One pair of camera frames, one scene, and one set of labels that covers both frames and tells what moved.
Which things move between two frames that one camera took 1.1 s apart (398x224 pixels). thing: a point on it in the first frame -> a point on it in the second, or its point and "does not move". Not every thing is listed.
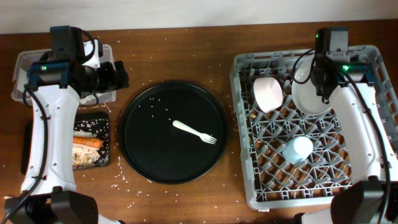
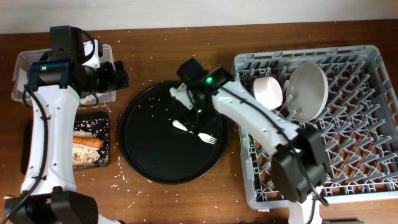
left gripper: (112, 83) does not move
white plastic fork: (204, 137) does not move
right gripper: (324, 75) -> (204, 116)
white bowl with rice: (268, 93) does not move
